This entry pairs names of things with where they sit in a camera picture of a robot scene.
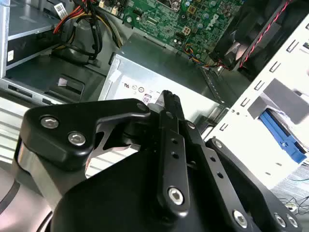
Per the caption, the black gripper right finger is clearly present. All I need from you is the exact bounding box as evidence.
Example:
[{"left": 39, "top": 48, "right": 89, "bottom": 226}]
[{"left": 181, "top": 120, "right": 303, "bottom": 232}]

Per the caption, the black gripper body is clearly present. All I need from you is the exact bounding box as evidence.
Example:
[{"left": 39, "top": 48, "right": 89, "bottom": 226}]
[{"left": 50, "top": 144, "right": 236, "bottom": 232}]

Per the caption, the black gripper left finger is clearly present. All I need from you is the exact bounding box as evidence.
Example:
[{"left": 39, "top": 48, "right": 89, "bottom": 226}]
[{"left": 13, "top": 89, "right": 192, "bottom": 218}]

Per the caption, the hard disk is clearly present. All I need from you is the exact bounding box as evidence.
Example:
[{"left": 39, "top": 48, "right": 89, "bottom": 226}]
[{"left": 258, "top": 108, "right": 309, "bottom": 165}]

